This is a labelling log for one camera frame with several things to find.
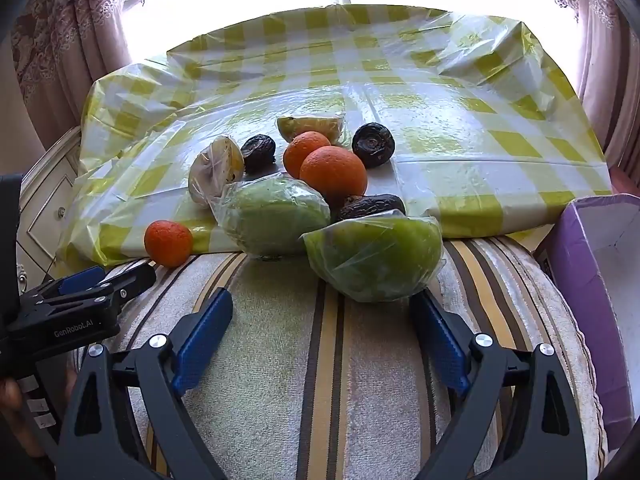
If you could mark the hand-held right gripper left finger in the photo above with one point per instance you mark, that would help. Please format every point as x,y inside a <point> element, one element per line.
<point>205,340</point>

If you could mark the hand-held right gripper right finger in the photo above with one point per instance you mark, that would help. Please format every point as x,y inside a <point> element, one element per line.
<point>442,340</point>

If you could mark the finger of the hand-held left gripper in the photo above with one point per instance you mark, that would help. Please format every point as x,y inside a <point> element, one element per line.
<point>82,279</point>
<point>132,280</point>

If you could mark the small tangerine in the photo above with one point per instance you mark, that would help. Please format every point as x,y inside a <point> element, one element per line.
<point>168,243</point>

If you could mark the plastic-wrapped green fruit half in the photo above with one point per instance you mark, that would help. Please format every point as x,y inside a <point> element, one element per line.
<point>375,257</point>

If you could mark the plastic-wrapped yellow fruit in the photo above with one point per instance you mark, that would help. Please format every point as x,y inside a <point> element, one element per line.
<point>215,170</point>

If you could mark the plastic-wrapped green mango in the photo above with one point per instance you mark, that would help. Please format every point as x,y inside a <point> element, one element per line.
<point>275,215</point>

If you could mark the purple cardboard box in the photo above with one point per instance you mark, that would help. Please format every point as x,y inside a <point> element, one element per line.
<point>575,270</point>

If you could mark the dark avocado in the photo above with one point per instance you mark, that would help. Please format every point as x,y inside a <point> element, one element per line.
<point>370,205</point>

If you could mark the small dark wrinkled fruit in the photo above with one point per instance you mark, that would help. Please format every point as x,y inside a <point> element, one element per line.
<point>258,152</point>

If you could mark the large orange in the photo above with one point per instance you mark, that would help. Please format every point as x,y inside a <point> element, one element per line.
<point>333,172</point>

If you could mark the round dark wrinkled fruit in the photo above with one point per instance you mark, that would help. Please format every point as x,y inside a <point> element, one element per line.
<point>373,145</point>

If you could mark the white cabinet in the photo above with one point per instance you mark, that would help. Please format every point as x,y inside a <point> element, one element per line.
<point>45,200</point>

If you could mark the striped beige towel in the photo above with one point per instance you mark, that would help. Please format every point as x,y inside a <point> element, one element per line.
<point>300,385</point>

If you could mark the medium orange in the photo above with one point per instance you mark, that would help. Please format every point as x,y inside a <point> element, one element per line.
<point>301,152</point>

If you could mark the plastic-wrapped pale fruit half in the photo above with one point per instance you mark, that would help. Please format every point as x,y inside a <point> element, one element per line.
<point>300,126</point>

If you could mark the yellow checked plastic tablecloth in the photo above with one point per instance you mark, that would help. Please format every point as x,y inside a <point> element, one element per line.
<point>450,110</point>

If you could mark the patterned pink curtain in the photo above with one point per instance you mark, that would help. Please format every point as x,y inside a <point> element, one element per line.
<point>65,35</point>

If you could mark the plain pink curtain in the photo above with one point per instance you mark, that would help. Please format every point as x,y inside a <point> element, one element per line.
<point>600,35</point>

